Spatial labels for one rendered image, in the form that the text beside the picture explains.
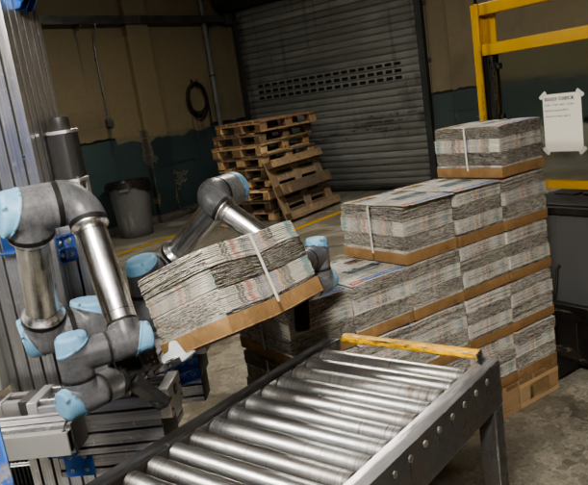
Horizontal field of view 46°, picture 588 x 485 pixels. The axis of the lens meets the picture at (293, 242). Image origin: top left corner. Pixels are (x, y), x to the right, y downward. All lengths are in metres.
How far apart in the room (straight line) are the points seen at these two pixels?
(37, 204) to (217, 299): 0.49
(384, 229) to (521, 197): 0.71
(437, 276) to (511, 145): 0.68
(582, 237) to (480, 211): 0.89
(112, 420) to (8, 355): 0.45
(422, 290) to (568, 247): 1.23
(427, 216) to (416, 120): 7.22
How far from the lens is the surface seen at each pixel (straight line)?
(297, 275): 1.91
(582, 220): 3.72
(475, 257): 2.98
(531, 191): 3.22
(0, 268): 2.31
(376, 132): 10.31
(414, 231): 2.70
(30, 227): 1.77
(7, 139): 2.22
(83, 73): 9.92
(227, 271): 1.73
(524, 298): 3.25
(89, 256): 1.73
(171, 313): 1.83
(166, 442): 1.67
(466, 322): 2.97
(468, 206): 2.91
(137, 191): 9.37
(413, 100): 9.94
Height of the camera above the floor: 1.53
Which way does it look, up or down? 12 degrees down
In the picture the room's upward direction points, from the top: 8 degrees counter-clockwise
